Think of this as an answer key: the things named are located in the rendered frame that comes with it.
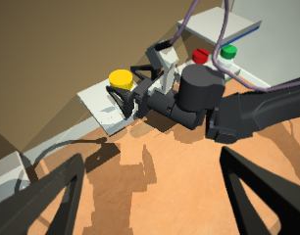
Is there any clear bottle with yellow cap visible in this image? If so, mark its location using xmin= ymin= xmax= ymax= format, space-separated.
xmin=109 ymin=70 xmax=133 ymax=115

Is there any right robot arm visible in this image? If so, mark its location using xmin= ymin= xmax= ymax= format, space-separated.
xmin=169 ymin=64 xmax=300 ymax=145

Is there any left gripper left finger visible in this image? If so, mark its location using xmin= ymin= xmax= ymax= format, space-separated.
xmin=0 ymin=153 xmax=85 ymax=235

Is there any white bottle with red cap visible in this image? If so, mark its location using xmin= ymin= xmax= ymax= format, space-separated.
xmin=191 ymin=49 xmax=209 ymax=65

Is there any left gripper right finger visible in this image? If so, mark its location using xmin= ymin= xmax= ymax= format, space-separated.
xmin=220 ymin=146 xmax=300 ymax=235

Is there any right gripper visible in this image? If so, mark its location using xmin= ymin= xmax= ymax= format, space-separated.
xmin=106 ymin=46 xmax=178 ymax=119

